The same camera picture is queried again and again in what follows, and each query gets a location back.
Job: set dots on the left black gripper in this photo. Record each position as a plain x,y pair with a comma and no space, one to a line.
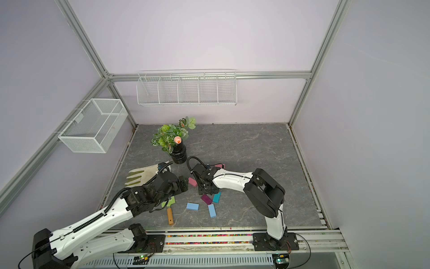
184,185

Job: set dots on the white slotted cable duct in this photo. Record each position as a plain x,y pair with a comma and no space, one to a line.
161,261

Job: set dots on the purple block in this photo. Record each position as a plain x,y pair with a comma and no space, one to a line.
206,199

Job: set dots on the light blue block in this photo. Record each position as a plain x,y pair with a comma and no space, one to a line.
212,210
192,206

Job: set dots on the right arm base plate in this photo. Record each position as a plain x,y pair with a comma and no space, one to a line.
264,242

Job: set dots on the green artificial plant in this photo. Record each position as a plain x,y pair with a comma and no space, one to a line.
170,136

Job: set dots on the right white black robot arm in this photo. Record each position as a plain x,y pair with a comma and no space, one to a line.
264,192

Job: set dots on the beige garden glove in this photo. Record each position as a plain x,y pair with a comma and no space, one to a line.
141,176

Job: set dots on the white wire basket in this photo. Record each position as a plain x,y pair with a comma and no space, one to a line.
95,126

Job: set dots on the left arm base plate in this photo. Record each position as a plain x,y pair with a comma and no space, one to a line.
147,244

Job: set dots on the green garden fork wooden handle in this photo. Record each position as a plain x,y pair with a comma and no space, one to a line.
168,205

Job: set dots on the teal block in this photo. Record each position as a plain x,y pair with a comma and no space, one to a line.
216,197

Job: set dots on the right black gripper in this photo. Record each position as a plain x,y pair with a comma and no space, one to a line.
200,190

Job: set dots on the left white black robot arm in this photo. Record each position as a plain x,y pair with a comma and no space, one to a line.
82,242

